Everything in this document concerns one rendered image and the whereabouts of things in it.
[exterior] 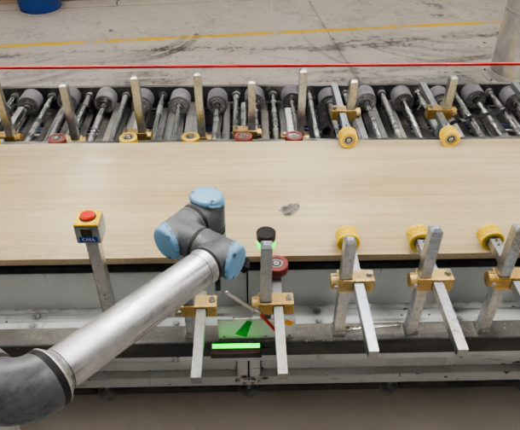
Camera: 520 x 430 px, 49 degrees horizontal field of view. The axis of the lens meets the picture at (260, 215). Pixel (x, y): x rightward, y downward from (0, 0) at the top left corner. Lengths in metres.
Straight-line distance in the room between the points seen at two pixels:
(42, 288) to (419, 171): 1.56
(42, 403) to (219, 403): 1.68
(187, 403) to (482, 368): 1.31
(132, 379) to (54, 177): 0.91
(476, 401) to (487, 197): 0.96
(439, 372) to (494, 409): 0.32
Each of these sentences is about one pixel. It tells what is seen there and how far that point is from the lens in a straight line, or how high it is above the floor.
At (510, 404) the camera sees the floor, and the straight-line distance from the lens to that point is 2.88.
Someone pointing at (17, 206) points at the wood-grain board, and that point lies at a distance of 2.36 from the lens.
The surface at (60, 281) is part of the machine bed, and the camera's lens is 2.19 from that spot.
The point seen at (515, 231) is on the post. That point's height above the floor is 1.15.
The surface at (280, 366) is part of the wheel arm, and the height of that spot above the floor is 0.86.
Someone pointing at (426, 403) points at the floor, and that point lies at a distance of 2.76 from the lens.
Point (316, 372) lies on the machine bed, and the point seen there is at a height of 0.17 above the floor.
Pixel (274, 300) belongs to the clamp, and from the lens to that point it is 1.85.
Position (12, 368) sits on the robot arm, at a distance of 1.06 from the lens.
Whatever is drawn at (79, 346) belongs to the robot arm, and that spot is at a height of 1.41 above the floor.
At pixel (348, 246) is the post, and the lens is 1.70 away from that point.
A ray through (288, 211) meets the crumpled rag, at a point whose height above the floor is 0.91.
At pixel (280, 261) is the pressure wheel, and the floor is 0.90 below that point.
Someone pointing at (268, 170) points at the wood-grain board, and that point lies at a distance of 2.37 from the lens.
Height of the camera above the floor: 2.24
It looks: 39 degrees down
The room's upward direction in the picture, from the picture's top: straight up
